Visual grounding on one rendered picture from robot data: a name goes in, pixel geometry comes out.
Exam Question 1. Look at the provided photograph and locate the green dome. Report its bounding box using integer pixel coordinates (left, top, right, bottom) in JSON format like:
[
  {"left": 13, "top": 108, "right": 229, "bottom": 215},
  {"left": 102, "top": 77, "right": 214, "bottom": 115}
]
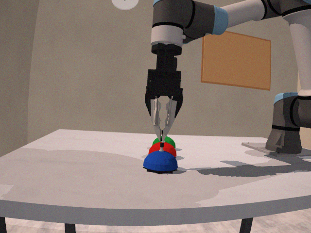
[{"left": 152, "top": 136, "right": 175, "bottom": 148}]

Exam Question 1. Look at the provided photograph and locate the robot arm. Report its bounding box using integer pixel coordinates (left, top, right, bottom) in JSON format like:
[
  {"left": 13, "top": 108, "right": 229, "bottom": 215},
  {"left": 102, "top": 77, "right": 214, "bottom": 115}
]
[{"left": 151, "top": 0, "right": 311, "bottom": 154}]

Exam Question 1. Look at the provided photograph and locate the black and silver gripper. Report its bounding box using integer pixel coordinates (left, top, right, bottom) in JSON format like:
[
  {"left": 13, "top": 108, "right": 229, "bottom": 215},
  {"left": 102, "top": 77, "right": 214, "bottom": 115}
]
[{"left": 145, "top": 43, "right": 183, "bottom": 141}]

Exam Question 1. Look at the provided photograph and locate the blue bell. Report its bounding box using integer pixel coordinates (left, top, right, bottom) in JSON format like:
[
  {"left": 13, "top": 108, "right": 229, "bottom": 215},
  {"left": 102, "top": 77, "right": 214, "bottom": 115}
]
[{"left": 143, "top": 143, "right": 178, "bottom": 174}]

